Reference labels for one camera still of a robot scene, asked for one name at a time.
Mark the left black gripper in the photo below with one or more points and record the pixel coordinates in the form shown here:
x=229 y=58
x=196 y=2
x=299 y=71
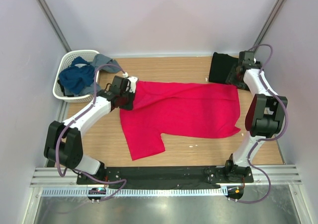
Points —
x=129 y=106

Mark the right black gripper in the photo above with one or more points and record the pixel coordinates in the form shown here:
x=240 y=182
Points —
x=240 y=85

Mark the red t shirt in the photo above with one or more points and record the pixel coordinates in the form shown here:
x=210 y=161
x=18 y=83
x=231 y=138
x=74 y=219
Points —
x=182 y=109

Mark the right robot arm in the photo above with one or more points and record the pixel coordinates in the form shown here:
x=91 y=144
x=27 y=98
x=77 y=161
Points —
x=264 y=118

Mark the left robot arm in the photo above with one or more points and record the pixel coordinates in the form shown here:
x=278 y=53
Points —
x=64 y=139

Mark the folded black t shirt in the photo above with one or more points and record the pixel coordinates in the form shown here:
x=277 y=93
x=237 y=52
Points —
x=221 y=65

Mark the grey blue t shirt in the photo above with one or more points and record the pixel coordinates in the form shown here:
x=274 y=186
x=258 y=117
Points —
x=109 y=65

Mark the dark blue t shirt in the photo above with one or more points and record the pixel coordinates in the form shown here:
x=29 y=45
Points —
x=71 y=78

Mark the white plastic laundry basket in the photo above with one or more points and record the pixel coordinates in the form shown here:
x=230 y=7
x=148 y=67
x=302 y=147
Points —
x=65 y=62

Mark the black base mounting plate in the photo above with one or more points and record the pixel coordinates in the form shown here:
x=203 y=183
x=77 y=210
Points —
x=173 y=177

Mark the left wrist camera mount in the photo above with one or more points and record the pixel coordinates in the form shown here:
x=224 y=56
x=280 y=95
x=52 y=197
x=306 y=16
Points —
x=132 y=82

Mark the right aluminium corner post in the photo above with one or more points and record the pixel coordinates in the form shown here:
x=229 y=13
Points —
x=278 y=5

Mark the aluminium corner post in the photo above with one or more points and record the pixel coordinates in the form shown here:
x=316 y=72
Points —
x=278 y=5
x=52 y=21

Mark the left aluminium corner post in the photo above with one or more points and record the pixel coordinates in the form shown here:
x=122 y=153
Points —
x=52 y=21

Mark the slotted white cable duct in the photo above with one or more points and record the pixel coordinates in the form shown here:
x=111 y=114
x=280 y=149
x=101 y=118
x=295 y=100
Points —
x=99 y=192

